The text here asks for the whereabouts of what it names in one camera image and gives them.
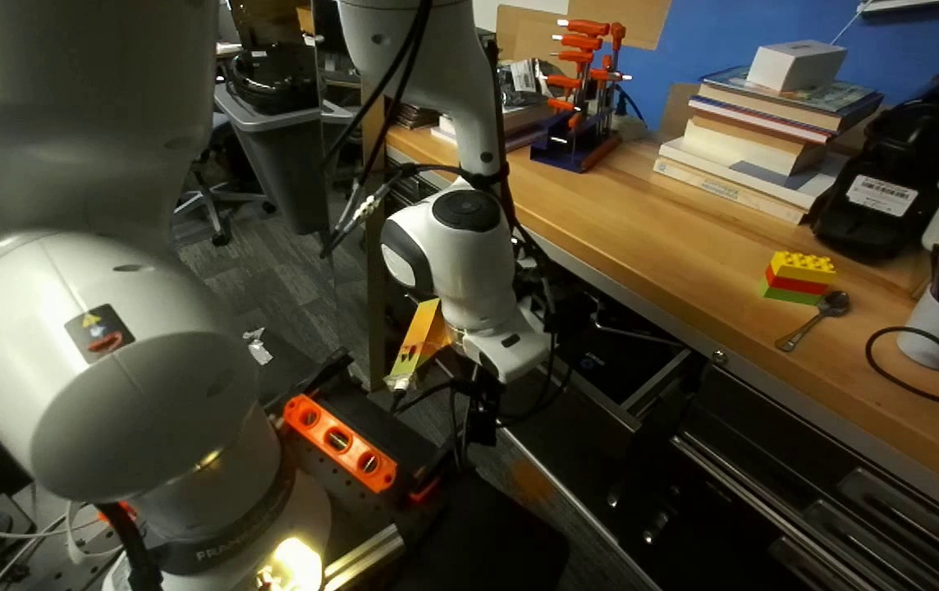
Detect grey waste bin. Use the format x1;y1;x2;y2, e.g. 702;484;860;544
213;85;343;234

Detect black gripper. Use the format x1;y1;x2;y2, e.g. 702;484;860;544
465;369;502;446

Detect stack of books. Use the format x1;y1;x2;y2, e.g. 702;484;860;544
654;68;881;226

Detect black cable loop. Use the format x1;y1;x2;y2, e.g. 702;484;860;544
864;321;939;407

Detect stacked toy bricks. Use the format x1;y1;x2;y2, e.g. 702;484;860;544
763;249;837;303

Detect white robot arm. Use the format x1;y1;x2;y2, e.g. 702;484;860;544
0;0;330;591

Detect black label printer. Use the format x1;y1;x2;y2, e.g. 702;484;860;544
809;79;939;262

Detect metal drawer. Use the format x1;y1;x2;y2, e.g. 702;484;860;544
513;289;695;528

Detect white box on books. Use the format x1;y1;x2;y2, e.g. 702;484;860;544
748;40;848;91

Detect metal spoon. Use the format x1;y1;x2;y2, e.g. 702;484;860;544
776;289;849;352

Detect office chair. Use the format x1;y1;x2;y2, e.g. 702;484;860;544
173;157;275;245

